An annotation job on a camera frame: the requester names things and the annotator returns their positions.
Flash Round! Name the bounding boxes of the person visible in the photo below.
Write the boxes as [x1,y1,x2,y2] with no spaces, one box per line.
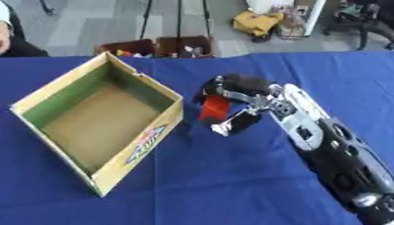
[0,0,51,58]

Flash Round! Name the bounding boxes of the yellow bag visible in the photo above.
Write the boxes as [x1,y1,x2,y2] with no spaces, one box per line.
[230,11,285,37]

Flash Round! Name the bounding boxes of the black tripod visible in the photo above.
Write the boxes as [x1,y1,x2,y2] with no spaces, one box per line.
[138,0,215,40]

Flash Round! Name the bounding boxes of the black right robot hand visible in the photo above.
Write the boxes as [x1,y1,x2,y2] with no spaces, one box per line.
[192,73,279,138]

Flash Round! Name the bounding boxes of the brown bin with toys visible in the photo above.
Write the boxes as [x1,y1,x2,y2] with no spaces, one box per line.
[93,38,157,58]
[154,35,215,59]

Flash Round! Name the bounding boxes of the black chair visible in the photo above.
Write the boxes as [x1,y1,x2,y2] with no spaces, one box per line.
[321,0,394,51]

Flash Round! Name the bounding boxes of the red block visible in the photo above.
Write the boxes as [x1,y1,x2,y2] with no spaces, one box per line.
[197,93,233,122]

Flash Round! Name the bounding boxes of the tan cardboard box green inside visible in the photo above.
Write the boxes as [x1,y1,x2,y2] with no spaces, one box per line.
[9,51,185,198]

